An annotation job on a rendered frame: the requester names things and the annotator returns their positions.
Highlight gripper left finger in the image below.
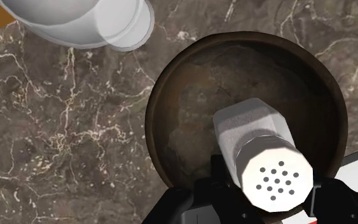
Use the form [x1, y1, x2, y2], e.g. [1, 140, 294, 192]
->
[141, 154, 271, 224]

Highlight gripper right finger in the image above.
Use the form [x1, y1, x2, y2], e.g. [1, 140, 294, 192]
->
[302, 177, 358, 224]

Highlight white salt shaker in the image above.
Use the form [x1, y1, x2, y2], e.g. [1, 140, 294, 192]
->
[212, 97, 315, 214]

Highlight dark brown bowl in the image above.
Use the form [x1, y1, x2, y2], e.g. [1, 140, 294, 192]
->
[144, 31, 349, 224]

